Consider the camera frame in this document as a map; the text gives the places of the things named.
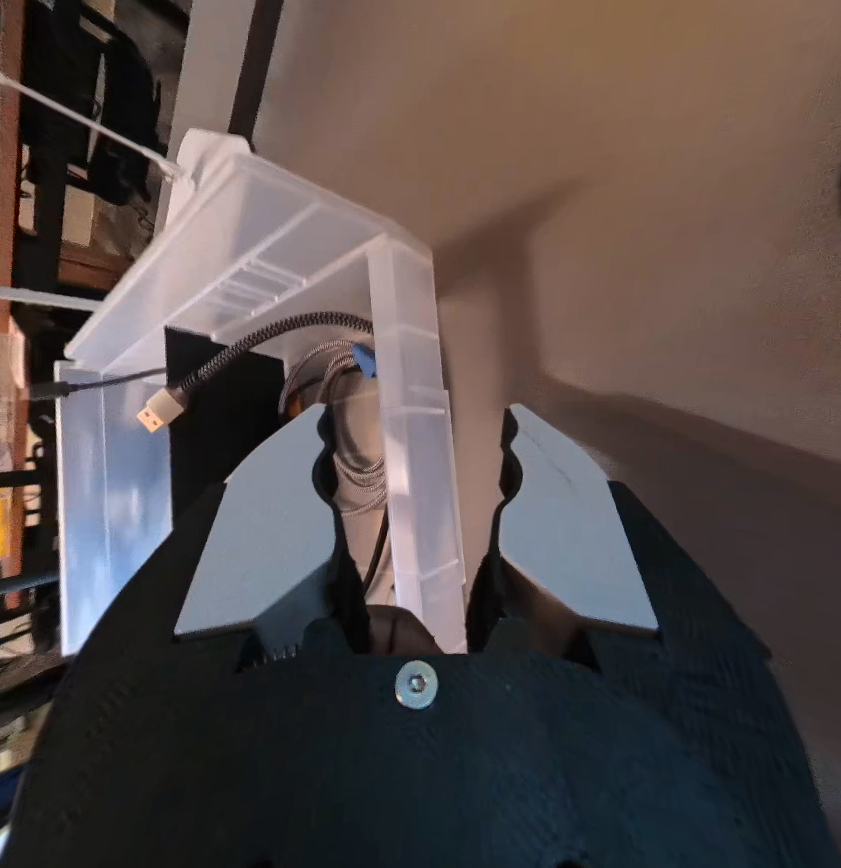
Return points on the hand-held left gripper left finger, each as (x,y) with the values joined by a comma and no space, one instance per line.
(264,529)

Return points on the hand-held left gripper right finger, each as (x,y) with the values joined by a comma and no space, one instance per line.
(570,529)

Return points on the clear plastic bin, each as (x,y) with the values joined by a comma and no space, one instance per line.
(271,224)

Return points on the person's left hand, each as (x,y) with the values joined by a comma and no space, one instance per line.
(403,634)

